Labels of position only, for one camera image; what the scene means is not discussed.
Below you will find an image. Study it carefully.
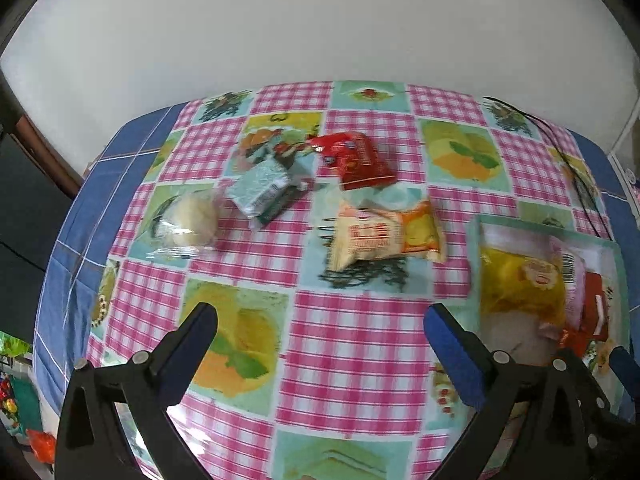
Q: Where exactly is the clear bag white pastry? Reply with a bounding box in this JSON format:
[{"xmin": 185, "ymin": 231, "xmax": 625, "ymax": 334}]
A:
[{"xmin": 145, "ymin": 190, "xmax": 218, "ymax": 259}]

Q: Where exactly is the red white snack packet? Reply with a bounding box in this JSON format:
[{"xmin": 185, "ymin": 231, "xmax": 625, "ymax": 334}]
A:
[{"xmin": 560, "ymin": 271, "xmax": 610, "ymax": 358}]

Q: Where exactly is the cream orange egg roll pack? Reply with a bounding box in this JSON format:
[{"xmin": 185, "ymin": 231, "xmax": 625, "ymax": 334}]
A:
[{"xmin": 326, "ymin": 200, "xmax": 447, "ymax": 272}]

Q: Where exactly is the dark wooden door frame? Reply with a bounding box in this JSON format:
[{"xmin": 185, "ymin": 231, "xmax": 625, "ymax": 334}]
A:
[{"xmin": 12, "ymin": 115, "xmax": 84, "ymax": 198}]

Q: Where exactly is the red crinkled candy bag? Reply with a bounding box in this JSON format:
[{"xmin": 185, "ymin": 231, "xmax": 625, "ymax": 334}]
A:
[{"xmin": 308, "ymin": 131, "xmax": 397, "ymax": 191}]

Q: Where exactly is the silver green foil packet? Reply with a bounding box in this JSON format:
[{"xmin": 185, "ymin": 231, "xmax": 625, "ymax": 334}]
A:
[{"xmin": 226, "ymin": 158, "xmax": 310, "ymax": 230}]

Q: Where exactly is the yellow cake snack bag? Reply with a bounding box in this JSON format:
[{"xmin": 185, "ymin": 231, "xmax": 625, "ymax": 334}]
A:
[{"xmin": 478, "ymin": 222, "xmax": 565, "ymax": 328}]

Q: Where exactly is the pink snack pack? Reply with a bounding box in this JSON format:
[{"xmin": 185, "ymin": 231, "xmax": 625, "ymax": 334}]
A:
[{"xmin": 549, "ymin": 237, "xmax": 586, "ymax": 330}]

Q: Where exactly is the pink checkered fruit tablecloth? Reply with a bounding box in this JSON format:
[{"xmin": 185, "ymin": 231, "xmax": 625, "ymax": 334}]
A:
[{"xmin": 87, "ymin": 80, "xmax": 610, "ymax": 479}]

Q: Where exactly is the black cable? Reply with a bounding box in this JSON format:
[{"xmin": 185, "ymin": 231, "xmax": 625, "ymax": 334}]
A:
[{"xmin": 482, "ymin": 95, "xmax": 614, "ymax": 241}]

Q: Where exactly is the blue plaid under cloth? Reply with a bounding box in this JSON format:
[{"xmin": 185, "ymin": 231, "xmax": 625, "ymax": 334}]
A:
[{"xmin": 34, "ymin": 103, "xmax": 186, "ymax": 414}]

